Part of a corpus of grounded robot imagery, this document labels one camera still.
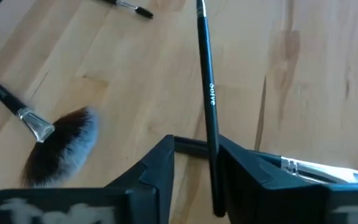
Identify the black spoolie brush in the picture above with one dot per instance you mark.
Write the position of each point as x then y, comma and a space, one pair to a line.
145, 12

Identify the black fan makeup brush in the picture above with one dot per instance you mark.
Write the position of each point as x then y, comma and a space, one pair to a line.
37, 124

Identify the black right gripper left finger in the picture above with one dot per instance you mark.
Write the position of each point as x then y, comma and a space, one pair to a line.
154, 186

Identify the black brush silver ferrule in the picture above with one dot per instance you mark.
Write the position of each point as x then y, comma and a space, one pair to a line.
322, 172

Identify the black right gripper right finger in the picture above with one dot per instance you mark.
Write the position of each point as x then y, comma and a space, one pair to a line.
259, 193

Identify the thin black solve-print brush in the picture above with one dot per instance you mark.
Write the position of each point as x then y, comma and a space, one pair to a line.
208, 77

